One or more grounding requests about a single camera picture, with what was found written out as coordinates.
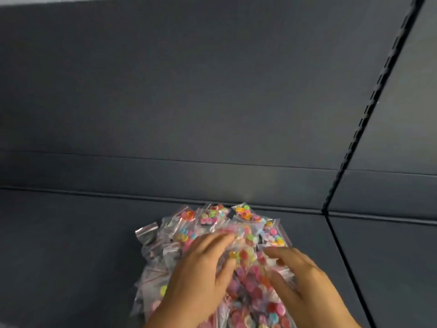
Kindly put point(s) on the pile of transparent button bags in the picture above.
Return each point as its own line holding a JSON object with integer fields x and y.
{"x": 211, "y": 216}

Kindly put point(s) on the person's left hand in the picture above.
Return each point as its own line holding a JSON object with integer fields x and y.
{"x": 191, "y": 286}

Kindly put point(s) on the person's right hand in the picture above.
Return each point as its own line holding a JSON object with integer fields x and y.
{"x": 314, "y": 297}

